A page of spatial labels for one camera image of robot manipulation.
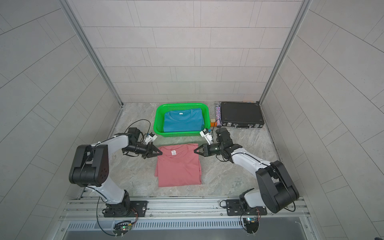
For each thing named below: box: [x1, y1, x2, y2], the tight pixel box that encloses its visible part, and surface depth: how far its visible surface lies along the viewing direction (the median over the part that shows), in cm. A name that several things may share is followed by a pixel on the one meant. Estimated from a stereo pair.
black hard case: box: [221, 101, 265, 129], surface depth 106 cm
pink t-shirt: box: [154, 143, 202, 188], surface depth 81 cm
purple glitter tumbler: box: [215, 105, 222, 128], surface depth 107 cm
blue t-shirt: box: [163, 108, 205, 133], surface depth 104 cm
